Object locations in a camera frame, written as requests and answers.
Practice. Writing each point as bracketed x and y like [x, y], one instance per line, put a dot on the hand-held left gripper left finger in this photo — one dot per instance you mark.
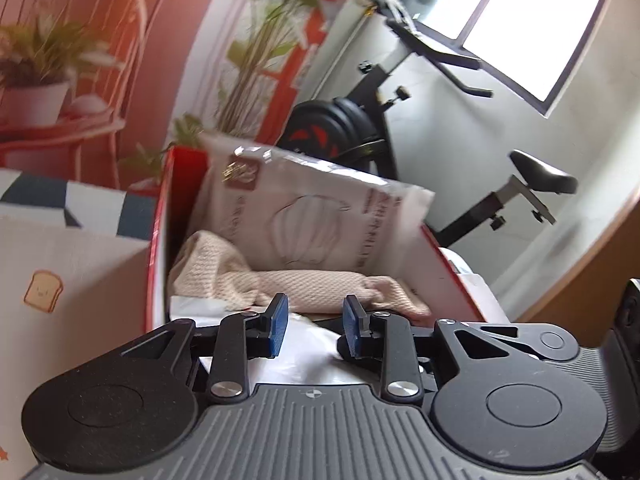
[279, 322]

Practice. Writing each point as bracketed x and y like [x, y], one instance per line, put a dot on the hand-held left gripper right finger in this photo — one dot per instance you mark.
[352, 327]

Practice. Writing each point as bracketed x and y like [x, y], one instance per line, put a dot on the beige knitted cloth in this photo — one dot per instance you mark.
[310, 287]

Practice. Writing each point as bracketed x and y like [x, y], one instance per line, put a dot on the white face mask packet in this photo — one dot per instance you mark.
[310, 220]

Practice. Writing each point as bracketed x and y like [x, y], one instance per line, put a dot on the red strawberry cardboard box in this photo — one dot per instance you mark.
[159, 240]

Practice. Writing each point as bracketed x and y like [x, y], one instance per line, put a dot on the white plastic bag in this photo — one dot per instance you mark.
[295, 355]

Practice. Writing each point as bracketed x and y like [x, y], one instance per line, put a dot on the brown wooden board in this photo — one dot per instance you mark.
[590, 270]

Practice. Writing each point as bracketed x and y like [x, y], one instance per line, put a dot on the black exercise bike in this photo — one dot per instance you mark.
[350, 120]

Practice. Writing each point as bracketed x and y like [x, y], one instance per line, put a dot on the window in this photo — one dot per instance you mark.
[525, 25]

